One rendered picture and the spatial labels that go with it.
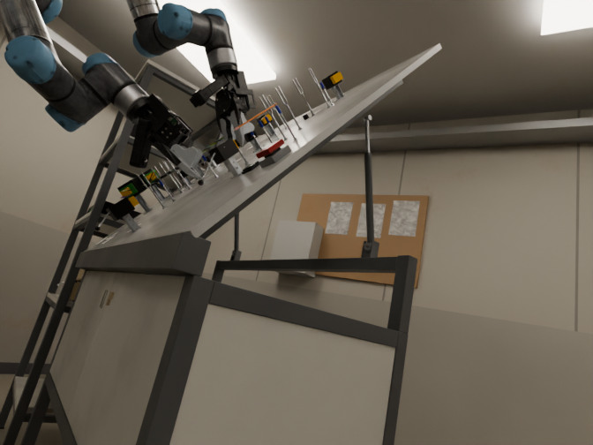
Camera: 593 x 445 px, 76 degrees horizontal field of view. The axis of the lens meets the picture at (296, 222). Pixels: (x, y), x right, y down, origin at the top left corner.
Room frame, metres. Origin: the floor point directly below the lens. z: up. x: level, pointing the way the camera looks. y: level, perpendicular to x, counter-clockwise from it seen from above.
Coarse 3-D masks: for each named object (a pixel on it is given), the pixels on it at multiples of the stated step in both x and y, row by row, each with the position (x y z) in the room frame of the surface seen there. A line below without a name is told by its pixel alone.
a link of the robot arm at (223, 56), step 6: (222, 48) 0.83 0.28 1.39; (228, 48) 0.84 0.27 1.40; (210, 54) 0.84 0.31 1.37; (216, 54) 0.84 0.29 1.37; (222, 54) 0.84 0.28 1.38; (228, 54) 0.84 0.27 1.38; (234, 54) 0.86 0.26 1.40; (210, 60) 0.85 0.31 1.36; (216, 60) 0.84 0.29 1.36; (222, 60) 0.84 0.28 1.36; (228, 60) 0.84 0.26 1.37; (234, 60) 0.85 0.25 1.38; (210, 66) 0.86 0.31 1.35; (216, 66) 0.85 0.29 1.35
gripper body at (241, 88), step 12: (216, 72) 0.86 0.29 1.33; (228, 72) 0.87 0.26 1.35; (240, 72) 0.89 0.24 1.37; (228, 84) 0.88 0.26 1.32; (240, 84) 0.89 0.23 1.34; (216, 96) 0.90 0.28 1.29; (228, 96) 0.86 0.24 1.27; (240, 96) 0.89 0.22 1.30; (252, 96) 0.90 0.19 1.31; (216, 108) 0.91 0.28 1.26; (228, 108) 0.87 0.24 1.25; (252, 108) 0.90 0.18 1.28
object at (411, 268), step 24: (216, 264) 1.93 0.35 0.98; (240, 264) 1.73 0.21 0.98; (264, 264) 1.56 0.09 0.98; (288, 264) 1.42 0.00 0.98; (312, 264) 1.30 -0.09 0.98; (336, 264) 1.20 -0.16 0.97; (360, 264) 1.11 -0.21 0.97; (384, 264) 1.04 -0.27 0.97; (408, 264) 0.97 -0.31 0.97; (408, 288) 0.98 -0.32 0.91; (408, 312) 0.99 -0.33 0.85
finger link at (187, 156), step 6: (174, 150) 0.82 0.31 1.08; (180, 150) 0.82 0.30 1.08; (186, 150) 0.82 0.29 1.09; (192, 150) 0.82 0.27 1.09; (180, 156) 0.82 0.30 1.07; (186, 156) 0.82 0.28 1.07; (192, 156) 0.82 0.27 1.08; (180, 162) 0.82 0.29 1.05; (186, 162) 0.83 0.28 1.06; (192, 162) 0.83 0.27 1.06; (180, 168) 0.83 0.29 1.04; (186, 168) 0.83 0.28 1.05; (192, 174) 0.84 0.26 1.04
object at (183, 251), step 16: (144, 240) 0.82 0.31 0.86; (160, 240) 0.73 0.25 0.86; (176, 240) 0.65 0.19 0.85; (192, 240) 0.64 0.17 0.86; (208, 240) 0.66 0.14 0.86; (80, 256) 1.55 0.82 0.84; (96, 256) 1.25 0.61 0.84; (112, 256) 1.05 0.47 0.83; (128, 256) 0.90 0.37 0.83; (144, 256) 0.79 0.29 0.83; (160, 256) 0.70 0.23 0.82; (176, 256) 0.63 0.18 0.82; (192, 256) 0.65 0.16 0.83; (128, 272) 1.05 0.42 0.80; (144, 272) 0.89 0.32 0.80; (160, 272) 0.77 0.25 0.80; (176, 272) 0.68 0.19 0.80; (192, 272) 0.65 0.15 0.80
